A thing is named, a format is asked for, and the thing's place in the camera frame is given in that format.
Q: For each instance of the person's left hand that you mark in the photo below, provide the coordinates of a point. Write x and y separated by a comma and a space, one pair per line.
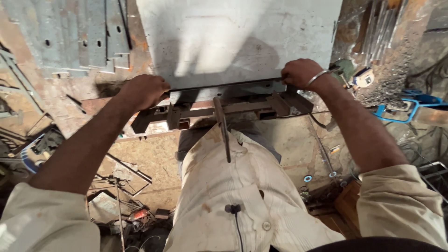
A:
147, 91

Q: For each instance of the person's right hand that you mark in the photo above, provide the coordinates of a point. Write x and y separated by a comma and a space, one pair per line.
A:
300, 71

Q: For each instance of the person's right fingers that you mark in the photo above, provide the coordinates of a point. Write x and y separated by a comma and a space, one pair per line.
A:
287, 77

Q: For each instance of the person's left fingers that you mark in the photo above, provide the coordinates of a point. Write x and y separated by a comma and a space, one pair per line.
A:
163, 91

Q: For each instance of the large grey sheet metal panel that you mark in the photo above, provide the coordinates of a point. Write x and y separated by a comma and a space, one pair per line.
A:
241, 38

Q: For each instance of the silver metal bangle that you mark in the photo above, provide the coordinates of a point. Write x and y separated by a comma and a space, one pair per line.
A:
316, 77

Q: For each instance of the rusty curved metal lever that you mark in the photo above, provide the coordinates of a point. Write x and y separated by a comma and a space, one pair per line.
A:
222, 126

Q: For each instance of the thin steel rod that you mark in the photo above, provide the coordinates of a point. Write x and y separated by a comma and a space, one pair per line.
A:
323, 150

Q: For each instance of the pile of metal shavings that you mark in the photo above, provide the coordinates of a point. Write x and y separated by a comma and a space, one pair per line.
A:
392, 73

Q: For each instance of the bundle of shiny metal strips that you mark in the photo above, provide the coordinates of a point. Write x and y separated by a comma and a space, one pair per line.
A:
379, 28

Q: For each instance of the stack of grey perforated plates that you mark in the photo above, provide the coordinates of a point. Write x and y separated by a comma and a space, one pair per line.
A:
73, 35

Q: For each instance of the heap of scrap metal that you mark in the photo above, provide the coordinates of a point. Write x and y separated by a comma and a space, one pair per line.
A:
122, 199

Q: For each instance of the person's cream work shirt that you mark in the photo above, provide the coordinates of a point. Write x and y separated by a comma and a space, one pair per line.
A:
224, 196

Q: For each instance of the blue and white power tool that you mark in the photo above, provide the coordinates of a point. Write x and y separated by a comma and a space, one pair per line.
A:
40, 148

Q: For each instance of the black clip-on microphone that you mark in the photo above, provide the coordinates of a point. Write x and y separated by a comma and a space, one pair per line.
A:
233, 209

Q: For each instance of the rusty steel work frame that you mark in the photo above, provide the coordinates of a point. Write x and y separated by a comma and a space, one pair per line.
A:
224, 106

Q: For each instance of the blue metal frame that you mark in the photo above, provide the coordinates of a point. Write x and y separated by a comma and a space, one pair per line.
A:
407, 105

